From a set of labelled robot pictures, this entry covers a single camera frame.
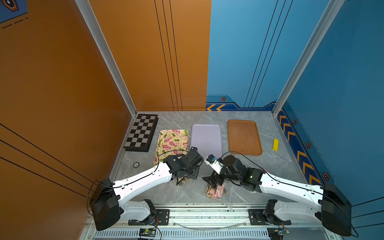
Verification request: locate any ziploc bag of beige cookies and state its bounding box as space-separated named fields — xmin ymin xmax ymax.
xmin=176 ymin=178 xmax=192 ymax=186

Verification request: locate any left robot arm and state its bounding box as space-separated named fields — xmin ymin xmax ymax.
xmin=89 ymin=147 xmax=204 ymax=231

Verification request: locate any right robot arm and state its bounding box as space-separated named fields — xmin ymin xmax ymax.
xmin=203 ymin=155 xmax=354 ymax=237

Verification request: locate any ziploc bag of mixed cookies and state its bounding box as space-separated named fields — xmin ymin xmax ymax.
xmin=206 ymin=183 xmax=235 ymax=210

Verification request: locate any floral pattern tray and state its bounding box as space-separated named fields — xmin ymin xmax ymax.
xmin=154 ymin=130 xmax=189 ymax=166

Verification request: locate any brown plastic tray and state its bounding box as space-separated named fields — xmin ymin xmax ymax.
xmin=228 ymin=120 xmax=263 ymax=156

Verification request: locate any lavender plastic tray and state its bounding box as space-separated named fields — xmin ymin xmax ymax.
xmin=190 ymin=124 xmax=223 ymax=159

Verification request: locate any yellow rectangular block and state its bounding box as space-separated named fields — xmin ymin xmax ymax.
xmin=273 ymin=139 xmax=279 ymax=151

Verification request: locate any black white chessboard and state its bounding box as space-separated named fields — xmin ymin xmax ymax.
xmin=124 ymin=114 xmax=159 ymax=152

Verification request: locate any left green circuit board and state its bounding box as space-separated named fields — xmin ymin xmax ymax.
xmin=138 ymin=228 xmax=157 ymax=239

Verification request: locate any green circuit board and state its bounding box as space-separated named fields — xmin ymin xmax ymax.
xmin=138 ymin=228 xmax=157 ymax=239
xmin=267 ymin=229 xmax=290 ymax=240

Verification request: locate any right green circuit board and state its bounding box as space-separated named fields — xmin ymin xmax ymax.
xmin=267 ymin=229 xmax=290 ymax=240

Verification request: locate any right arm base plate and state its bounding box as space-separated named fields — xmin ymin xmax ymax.
xmin=248 ymin=209 xmax=292 ymax=226

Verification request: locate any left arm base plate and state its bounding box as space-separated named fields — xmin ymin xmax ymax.
xmin=128 ymin=209 xmax=170 ymax=226

